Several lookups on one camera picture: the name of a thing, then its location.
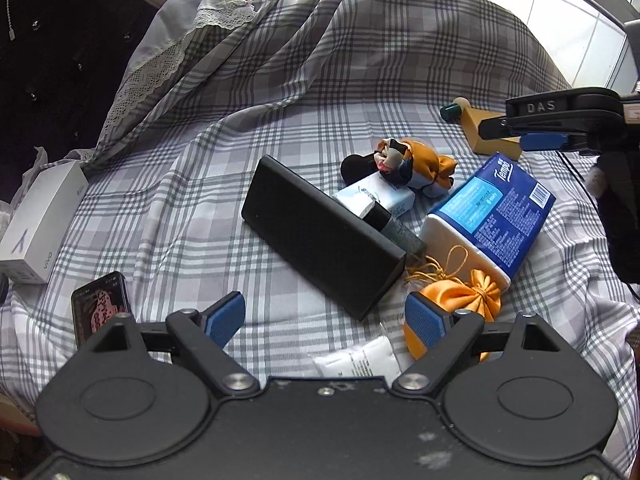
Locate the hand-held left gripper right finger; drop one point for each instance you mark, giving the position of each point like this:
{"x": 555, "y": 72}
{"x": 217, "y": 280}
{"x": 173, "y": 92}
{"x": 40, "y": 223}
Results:
{"x": 425, "y": 322}

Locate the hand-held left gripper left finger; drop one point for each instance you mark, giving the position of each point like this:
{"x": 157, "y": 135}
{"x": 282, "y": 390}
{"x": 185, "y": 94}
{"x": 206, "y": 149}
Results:
{"x": 227, "y": 317}

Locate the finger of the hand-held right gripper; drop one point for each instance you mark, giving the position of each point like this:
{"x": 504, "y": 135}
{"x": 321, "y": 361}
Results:
{"x": 496, "y": 129}
{"x": 545, "y": 141}

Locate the black sponge applicator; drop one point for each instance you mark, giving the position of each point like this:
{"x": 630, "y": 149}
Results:
{"x": 356, "y": 167}

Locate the person's right hand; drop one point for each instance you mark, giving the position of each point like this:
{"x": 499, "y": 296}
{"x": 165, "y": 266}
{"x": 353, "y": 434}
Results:
{"x": 595, "y": 180}

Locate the yellow cardboard box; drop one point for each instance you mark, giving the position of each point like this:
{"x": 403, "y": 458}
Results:
{"x": 492, "y": 142}

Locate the green capped small bottle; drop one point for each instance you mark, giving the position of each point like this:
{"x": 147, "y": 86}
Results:
{"x": 452, "y": 111}

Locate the white plastic packet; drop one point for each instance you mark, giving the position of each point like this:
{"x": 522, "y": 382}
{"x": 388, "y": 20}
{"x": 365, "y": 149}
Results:
{"x": 357, "y": 357}

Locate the blue tissue pack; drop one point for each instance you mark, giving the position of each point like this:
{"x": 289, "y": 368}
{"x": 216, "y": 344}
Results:
{"x": 495, "y": 215}

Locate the orange cloth doll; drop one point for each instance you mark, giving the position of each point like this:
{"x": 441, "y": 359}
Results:
{"x": 415, "y": 162}

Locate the dark grey cosmetic tube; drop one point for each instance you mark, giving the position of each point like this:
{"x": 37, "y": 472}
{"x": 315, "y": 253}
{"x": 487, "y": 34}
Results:
{"x": 400, "y": 232}

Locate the black rectangular case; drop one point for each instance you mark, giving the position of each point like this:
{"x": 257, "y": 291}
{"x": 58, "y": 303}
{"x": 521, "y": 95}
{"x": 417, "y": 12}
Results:
{"x": 320, "y": 235}

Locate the black smartphone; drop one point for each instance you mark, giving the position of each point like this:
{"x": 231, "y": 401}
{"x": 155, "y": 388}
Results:
{"x": 100, "y": 305}

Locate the small white blue box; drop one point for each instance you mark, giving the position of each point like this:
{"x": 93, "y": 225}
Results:
{"x": 385, "y": 195}

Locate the grey plaid bedsheet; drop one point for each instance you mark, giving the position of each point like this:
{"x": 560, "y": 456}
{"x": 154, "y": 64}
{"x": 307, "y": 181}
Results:
{"x": 310, "y": 90}

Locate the white phone box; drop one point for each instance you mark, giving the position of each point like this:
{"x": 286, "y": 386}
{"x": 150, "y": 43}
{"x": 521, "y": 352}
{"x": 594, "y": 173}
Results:
{"x": 40, "y": 215}

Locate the grey lace trimmed cloth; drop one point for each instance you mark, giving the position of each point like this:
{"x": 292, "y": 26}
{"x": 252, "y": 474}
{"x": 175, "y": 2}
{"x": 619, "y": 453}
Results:
{"x": 165, "y": 55}

